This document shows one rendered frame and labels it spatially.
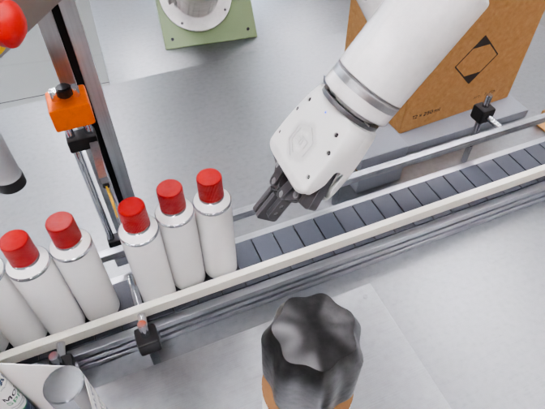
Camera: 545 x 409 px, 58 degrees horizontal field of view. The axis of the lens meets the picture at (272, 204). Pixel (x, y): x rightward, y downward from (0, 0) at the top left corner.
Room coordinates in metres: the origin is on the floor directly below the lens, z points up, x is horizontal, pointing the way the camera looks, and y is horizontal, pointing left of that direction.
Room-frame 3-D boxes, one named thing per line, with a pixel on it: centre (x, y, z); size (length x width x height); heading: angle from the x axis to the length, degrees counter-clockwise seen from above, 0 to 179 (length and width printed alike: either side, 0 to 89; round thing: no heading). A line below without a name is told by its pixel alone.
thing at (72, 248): (0.37, 0.25, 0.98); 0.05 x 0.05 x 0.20
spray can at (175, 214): (0.43, 0.13, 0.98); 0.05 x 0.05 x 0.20
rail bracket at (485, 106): (0.73, -0.40, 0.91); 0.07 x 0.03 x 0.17; 23
